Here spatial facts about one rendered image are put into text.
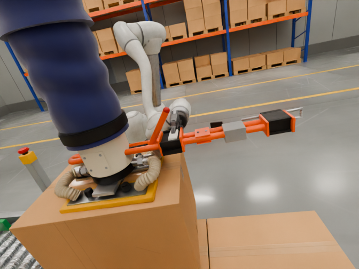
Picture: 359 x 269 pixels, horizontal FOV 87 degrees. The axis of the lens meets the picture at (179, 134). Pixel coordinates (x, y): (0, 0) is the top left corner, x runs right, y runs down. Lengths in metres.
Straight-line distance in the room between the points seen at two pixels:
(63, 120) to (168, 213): 0.42
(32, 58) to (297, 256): 1.23
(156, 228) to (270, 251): 0.62
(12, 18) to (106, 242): 0.70
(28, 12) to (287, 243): 1.28
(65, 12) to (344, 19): 10.66
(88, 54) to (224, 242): 1.03
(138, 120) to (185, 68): 6.48
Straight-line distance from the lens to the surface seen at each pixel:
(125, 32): 1.21
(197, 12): 7.77
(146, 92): 1.06
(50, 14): 0.61
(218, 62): 7.83
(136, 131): 1.41
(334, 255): 1.20
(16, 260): 1.68
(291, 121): 0.68
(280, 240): 1.19
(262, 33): 9.51
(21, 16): 0.62
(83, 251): 0.89
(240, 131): 0.64
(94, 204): 0.74
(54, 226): 0.82
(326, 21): 10.55
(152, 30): 1.29
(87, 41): 0.64
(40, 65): 0.62
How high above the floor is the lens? 1.50
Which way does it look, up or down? 25 degrees down
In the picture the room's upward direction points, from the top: 12 degrees counter-clockwise
